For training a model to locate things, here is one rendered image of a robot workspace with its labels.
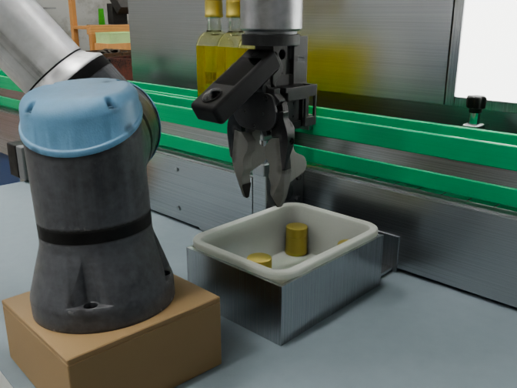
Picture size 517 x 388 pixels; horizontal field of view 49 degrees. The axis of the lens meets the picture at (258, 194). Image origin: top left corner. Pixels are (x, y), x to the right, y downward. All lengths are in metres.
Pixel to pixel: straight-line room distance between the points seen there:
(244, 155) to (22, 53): 0.29
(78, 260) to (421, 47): 0.68
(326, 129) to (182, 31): 0.64
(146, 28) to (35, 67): 0.90
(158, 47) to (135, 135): 0.99
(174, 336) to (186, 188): 0.47
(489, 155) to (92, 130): 0.51
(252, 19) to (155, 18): 0.88
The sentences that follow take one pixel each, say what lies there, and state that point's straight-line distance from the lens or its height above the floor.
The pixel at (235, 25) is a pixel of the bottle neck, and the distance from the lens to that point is 1.10.
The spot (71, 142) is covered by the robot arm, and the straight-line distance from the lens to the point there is 0.55.
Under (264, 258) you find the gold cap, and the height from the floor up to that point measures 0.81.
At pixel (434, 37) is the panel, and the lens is 1.01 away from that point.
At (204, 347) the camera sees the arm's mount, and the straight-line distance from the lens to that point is 0.64.
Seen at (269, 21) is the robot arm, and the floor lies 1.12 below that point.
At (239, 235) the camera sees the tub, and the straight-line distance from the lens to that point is 0.82.
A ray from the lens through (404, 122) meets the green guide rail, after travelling 0.94.
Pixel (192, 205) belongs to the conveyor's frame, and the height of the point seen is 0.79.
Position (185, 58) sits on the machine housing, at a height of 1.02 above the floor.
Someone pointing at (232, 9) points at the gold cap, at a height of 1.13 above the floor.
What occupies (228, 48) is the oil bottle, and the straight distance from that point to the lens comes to 1.09.
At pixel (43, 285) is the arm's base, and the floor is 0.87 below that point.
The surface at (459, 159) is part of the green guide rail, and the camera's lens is 0.83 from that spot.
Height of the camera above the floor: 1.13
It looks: 18 degrees down
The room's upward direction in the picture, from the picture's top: straight up
